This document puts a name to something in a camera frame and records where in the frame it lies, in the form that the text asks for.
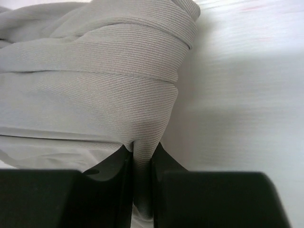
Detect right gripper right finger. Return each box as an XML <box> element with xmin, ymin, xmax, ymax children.
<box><xmin>151</xmin><ymin>145</ymin><xmax>290</xmax><ymax>228</ymax></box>

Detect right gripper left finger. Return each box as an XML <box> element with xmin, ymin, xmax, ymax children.
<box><xmin>0</xmin><ymin>147</ymin><xmax>133</xmax><ymax>228</ymax></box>

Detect grey trousers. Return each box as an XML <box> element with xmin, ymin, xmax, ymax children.
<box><xmin>0</xmin><ymin>0</ymin><xmax>200</xmax><ymax>228</ymax></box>

